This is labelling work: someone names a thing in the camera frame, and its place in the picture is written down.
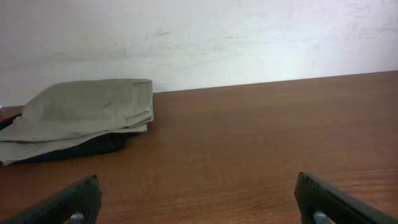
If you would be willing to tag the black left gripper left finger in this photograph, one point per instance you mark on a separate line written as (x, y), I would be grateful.
(77, 203)

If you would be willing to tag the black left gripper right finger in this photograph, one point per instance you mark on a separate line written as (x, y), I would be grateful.
(320, 202)

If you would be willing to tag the folded dark garment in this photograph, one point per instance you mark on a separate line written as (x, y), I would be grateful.
(88, 146)

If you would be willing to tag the folded khaki pants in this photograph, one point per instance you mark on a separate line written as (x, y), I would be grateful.
(68, 114)

